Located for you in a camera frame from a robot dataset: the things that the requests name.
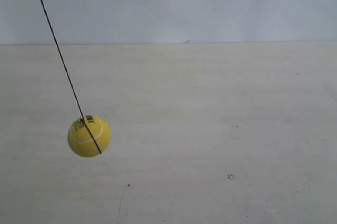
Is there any black hanging string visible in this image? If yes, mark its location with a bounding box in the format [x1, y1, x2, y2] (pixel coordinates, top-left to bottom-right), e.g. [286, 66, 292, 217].
[29, 0, 103, 154]

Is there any yellow tennis ball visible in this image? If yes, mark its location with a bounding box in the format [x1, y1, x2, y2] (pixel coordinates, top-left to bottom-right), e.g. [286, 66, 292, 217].
[67, 115, 111, 158]

